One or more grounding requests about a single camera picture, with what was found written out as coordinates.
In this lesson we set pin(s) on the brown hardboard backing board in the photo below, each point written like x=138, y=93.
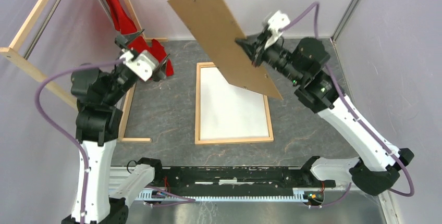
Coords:
x=214, y=27

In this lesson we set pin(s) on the light wooden picture frame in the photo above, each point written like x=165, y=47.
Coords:
x=198, y=112

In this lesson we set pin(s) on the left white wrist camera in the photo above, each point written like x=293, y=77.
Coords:
x=140, y=63

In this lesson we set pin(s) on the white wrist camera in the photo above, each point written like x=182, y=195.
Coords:
x=140, y=63
x=274, y=24

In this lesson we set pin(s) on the red cloth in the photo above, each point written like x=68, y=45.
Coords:
x=125, y=25

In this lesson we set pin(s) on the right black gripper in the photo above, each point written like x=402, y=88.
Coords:
x=252, y=47

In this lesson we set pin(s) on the large printed photo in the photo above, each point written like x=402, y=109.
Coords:
x=231, y=112

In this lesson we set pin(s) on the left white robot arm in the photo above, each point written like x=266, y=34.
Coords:
x=97, y=130

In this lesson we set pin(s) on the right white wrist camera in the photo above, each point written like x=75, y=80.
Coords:
x=274, y=24

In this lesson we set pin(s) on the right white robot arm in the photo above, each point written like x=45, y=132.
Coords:
x=379, y=164

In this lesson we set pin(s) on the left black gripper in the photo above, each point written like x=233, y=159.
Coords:
x=124, y=39

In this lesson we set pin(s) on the white slotted cable duct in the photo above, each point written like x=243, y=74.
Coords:
x=149, y=195

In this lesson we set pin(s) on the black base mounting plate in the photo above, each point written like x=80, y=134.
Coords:
x=236, y=181

